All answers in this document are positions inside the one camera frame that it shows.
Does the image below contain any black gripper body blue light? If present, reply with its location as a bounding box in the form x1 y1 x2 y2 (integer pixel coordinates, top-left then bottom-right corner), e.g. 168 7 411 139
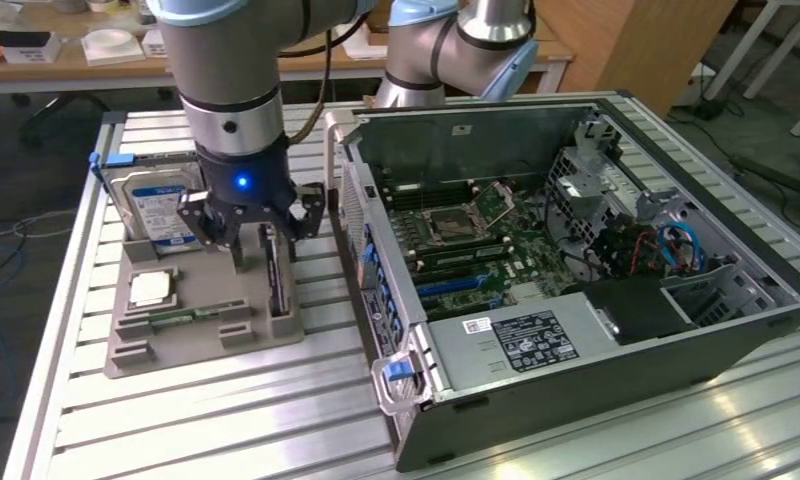
196 133 299 212

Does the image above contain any green and black graphics card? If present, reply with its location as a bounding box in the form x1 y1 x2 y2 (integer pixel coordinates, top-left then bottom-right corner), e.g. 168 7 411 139
258 222 295 319

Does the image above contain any blue expansion slot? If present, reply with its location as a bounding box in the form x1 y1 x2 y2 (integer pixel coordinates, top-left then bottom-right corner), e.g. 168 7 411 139
416 273 488 297

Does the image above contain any hard disk with blue label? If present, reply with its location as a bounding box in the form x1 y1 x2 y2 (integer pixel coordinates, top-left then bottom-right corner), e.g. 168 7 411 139
89 151 208 259

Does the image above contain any silver CPU chip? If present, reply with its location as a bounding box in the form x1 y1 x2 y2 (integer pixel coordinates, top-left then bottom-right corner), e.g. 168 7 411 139
127 272 176 305

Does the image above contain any black RAM stick white label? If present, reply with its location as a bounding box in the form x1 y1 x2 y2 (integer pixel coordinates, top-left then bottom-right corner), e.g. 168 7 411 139
416 239 512 269
386 180 482 210

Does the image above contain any green RAM stick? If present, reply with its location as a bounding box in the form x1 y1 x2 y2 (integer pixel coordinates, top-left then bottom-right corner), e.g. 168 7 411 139
147 305 226 327

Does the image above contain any CPU socket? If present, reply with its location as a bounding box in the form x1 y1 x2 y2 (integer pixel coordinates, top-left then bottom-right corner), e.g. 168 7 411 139
426 207 490 242

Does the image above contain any grey plastic parts rack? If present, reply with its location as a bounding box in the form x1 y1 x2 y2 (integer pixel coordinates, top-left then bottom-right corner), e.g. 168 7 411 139
103 219 307 380

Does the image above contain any wooden desk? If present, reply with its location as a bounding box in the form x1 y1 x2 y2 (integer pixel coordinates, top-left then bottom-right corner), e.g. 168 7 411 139
0 0 575 109

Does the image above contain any metal socket cover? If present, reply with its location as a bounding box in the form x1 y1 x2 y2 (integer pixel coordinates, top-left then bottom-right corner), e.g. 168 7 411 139
472 179 530 222

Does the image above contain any small white labelled box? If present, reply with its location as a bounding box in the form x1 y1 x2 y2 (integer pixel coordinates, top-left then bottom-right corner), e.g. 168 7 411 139
140 29 172 59

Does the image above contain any black chair base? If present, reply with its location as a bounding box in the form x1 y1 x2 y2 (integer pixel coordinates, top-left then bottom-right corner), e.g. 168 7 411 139
11 88 179 149

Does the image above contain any white paper stack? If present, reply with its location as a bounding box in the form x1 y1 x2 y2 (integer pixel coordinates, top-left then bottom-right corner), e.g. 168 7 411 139
342 24 392 62

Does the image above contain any white square dish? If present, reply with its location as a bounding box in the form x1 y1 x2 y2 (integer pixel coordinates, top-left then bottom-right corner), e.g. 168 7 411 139
81 28 148 67

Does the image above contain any green motherboard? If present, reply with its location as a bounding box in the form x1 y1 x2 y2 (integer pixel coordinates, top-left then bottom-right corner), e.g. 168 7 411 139
376 167 589 321

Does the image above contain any grey power supply unit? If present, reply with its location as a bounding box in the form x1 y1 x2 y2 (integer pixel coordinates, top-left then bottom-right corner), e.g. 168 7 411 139
426 292 626 392

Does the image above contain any white box with black top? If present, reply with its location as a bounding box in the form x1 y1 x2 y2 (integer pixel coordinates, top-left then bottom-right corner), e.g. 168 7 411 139
0 30 63 65

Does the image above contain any metal disk bay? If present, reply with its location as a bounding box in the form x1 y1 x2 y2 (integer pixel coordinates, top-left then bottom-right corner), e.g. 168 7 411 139
545 119 650 242

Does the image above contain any open black PC case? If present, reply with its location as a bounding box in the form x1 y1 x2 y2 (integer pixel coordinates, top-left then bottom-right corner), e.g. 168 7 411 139
323 97 800 474

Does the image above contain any wooden cabinet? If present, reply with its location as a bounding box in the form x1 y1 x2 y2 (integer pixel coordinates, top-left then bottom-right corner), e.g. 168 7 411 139
559 0 741 117

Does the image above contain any metal drive cage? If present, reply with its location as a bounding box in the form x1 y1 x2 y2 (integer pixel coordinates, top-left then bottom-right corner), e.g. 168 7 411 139
659 258 777 327

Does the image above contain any black power adapter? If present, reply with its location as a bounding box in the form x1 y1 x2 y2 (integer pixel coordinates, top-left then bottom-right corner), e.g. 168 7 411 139
693 98 727 122

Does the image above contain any brown arm cable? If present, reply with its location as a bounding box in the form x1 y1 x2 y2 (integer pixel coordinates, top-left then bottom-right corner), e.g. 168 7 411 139
284 12 370 147

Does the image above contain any white floor cable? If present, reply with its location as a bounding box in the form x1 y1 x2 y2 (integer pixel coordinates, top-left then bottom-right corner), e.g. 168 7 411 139
0 208 76 242

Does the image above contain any grey case handle blue latch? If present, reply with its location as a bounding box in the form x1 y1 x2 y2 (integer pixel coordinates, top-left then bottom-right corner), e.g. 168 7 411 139
370 348 436 417

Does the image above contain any red wire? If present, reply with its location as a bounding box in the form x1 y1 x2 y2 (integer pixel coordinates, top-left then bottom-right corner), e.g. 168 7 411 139
633 233 663 275

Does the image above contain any blue wire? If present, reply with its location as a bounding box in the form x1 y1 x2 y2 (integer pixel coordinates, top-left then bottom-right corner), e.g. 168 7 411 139
658 221 710 275

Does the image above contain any white table frame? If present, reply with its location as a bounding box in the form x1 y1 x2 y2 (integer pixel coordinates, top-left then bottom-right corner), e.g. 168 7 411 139
703 0 800 137

